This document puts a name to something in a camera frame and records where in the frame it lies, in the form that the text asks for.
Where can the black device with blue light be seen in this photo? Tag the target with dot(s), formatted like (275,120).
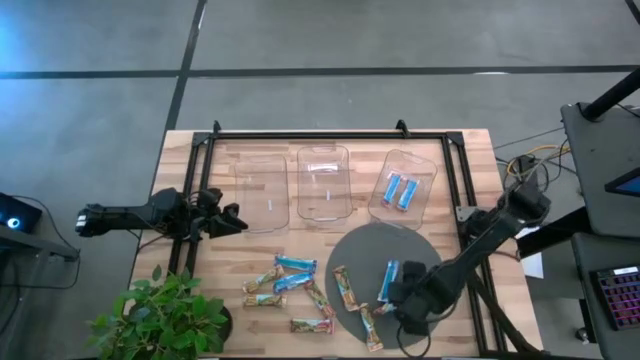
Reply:
(15,215)

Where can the white paper sheet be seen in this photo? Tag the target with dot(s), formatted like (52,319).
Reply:
(534,265)

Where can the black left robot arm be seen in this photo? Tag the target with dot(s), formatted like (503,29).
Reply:
(125,217)

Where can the black plant pot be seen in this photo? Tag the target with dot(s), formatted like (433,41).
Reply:
(227,325)

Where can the clear plastic bin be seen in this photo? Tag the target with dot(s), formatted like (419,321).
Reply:
(324,185)
(425,175)
(262,192)

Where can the backlit keyboard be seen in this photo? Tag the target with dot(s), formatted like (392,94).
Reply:
(620,297)

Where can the black aluminium frame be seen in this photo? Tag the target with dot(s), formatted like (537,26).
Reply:
(325,135)

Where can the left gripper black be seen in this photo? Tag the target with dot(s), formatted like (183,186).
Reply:
(207,201)

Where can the black pole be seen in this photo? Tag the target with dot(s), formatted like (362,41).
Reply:
(612,95)

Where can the grey side stand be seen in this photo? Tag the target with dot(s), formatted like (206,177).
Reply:
(40,245)

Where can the green leafy plant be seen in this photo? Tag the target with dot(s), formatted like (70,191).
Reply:
(160,320)

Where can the tablet screen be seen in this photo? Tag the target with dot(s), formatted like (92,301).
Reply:
(627,185)

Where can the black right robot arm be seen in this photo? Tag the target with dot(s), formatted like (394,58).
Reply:
(480,245)

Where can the dark lower desk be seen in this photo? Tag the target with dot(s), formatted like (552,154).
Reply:
(582,260)

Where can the round grey mat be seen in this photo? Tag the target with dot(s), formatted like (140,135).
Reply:
(365,250)

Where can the black power adapter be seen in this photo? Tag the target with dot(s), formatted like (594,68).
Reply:
(526,165)

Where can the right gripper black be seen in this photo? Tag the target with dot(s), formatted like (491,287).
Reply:
(434,292)

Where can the grey desk top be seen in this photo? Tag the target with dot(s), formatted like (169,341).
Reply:
(600,170)

